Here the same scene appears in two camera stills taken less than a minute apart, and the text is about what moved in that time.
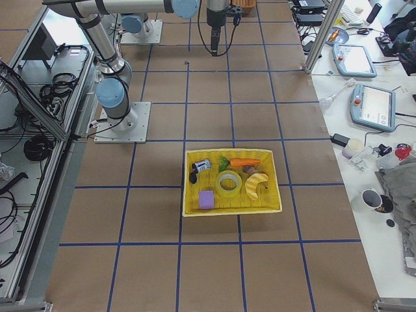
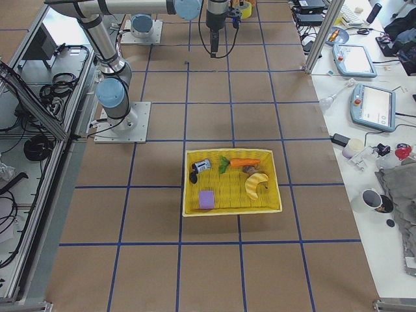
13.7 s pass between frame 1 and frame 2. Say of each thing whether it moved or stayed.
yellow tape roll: moved
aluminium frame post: stayed
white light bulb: stayed
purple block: stayed
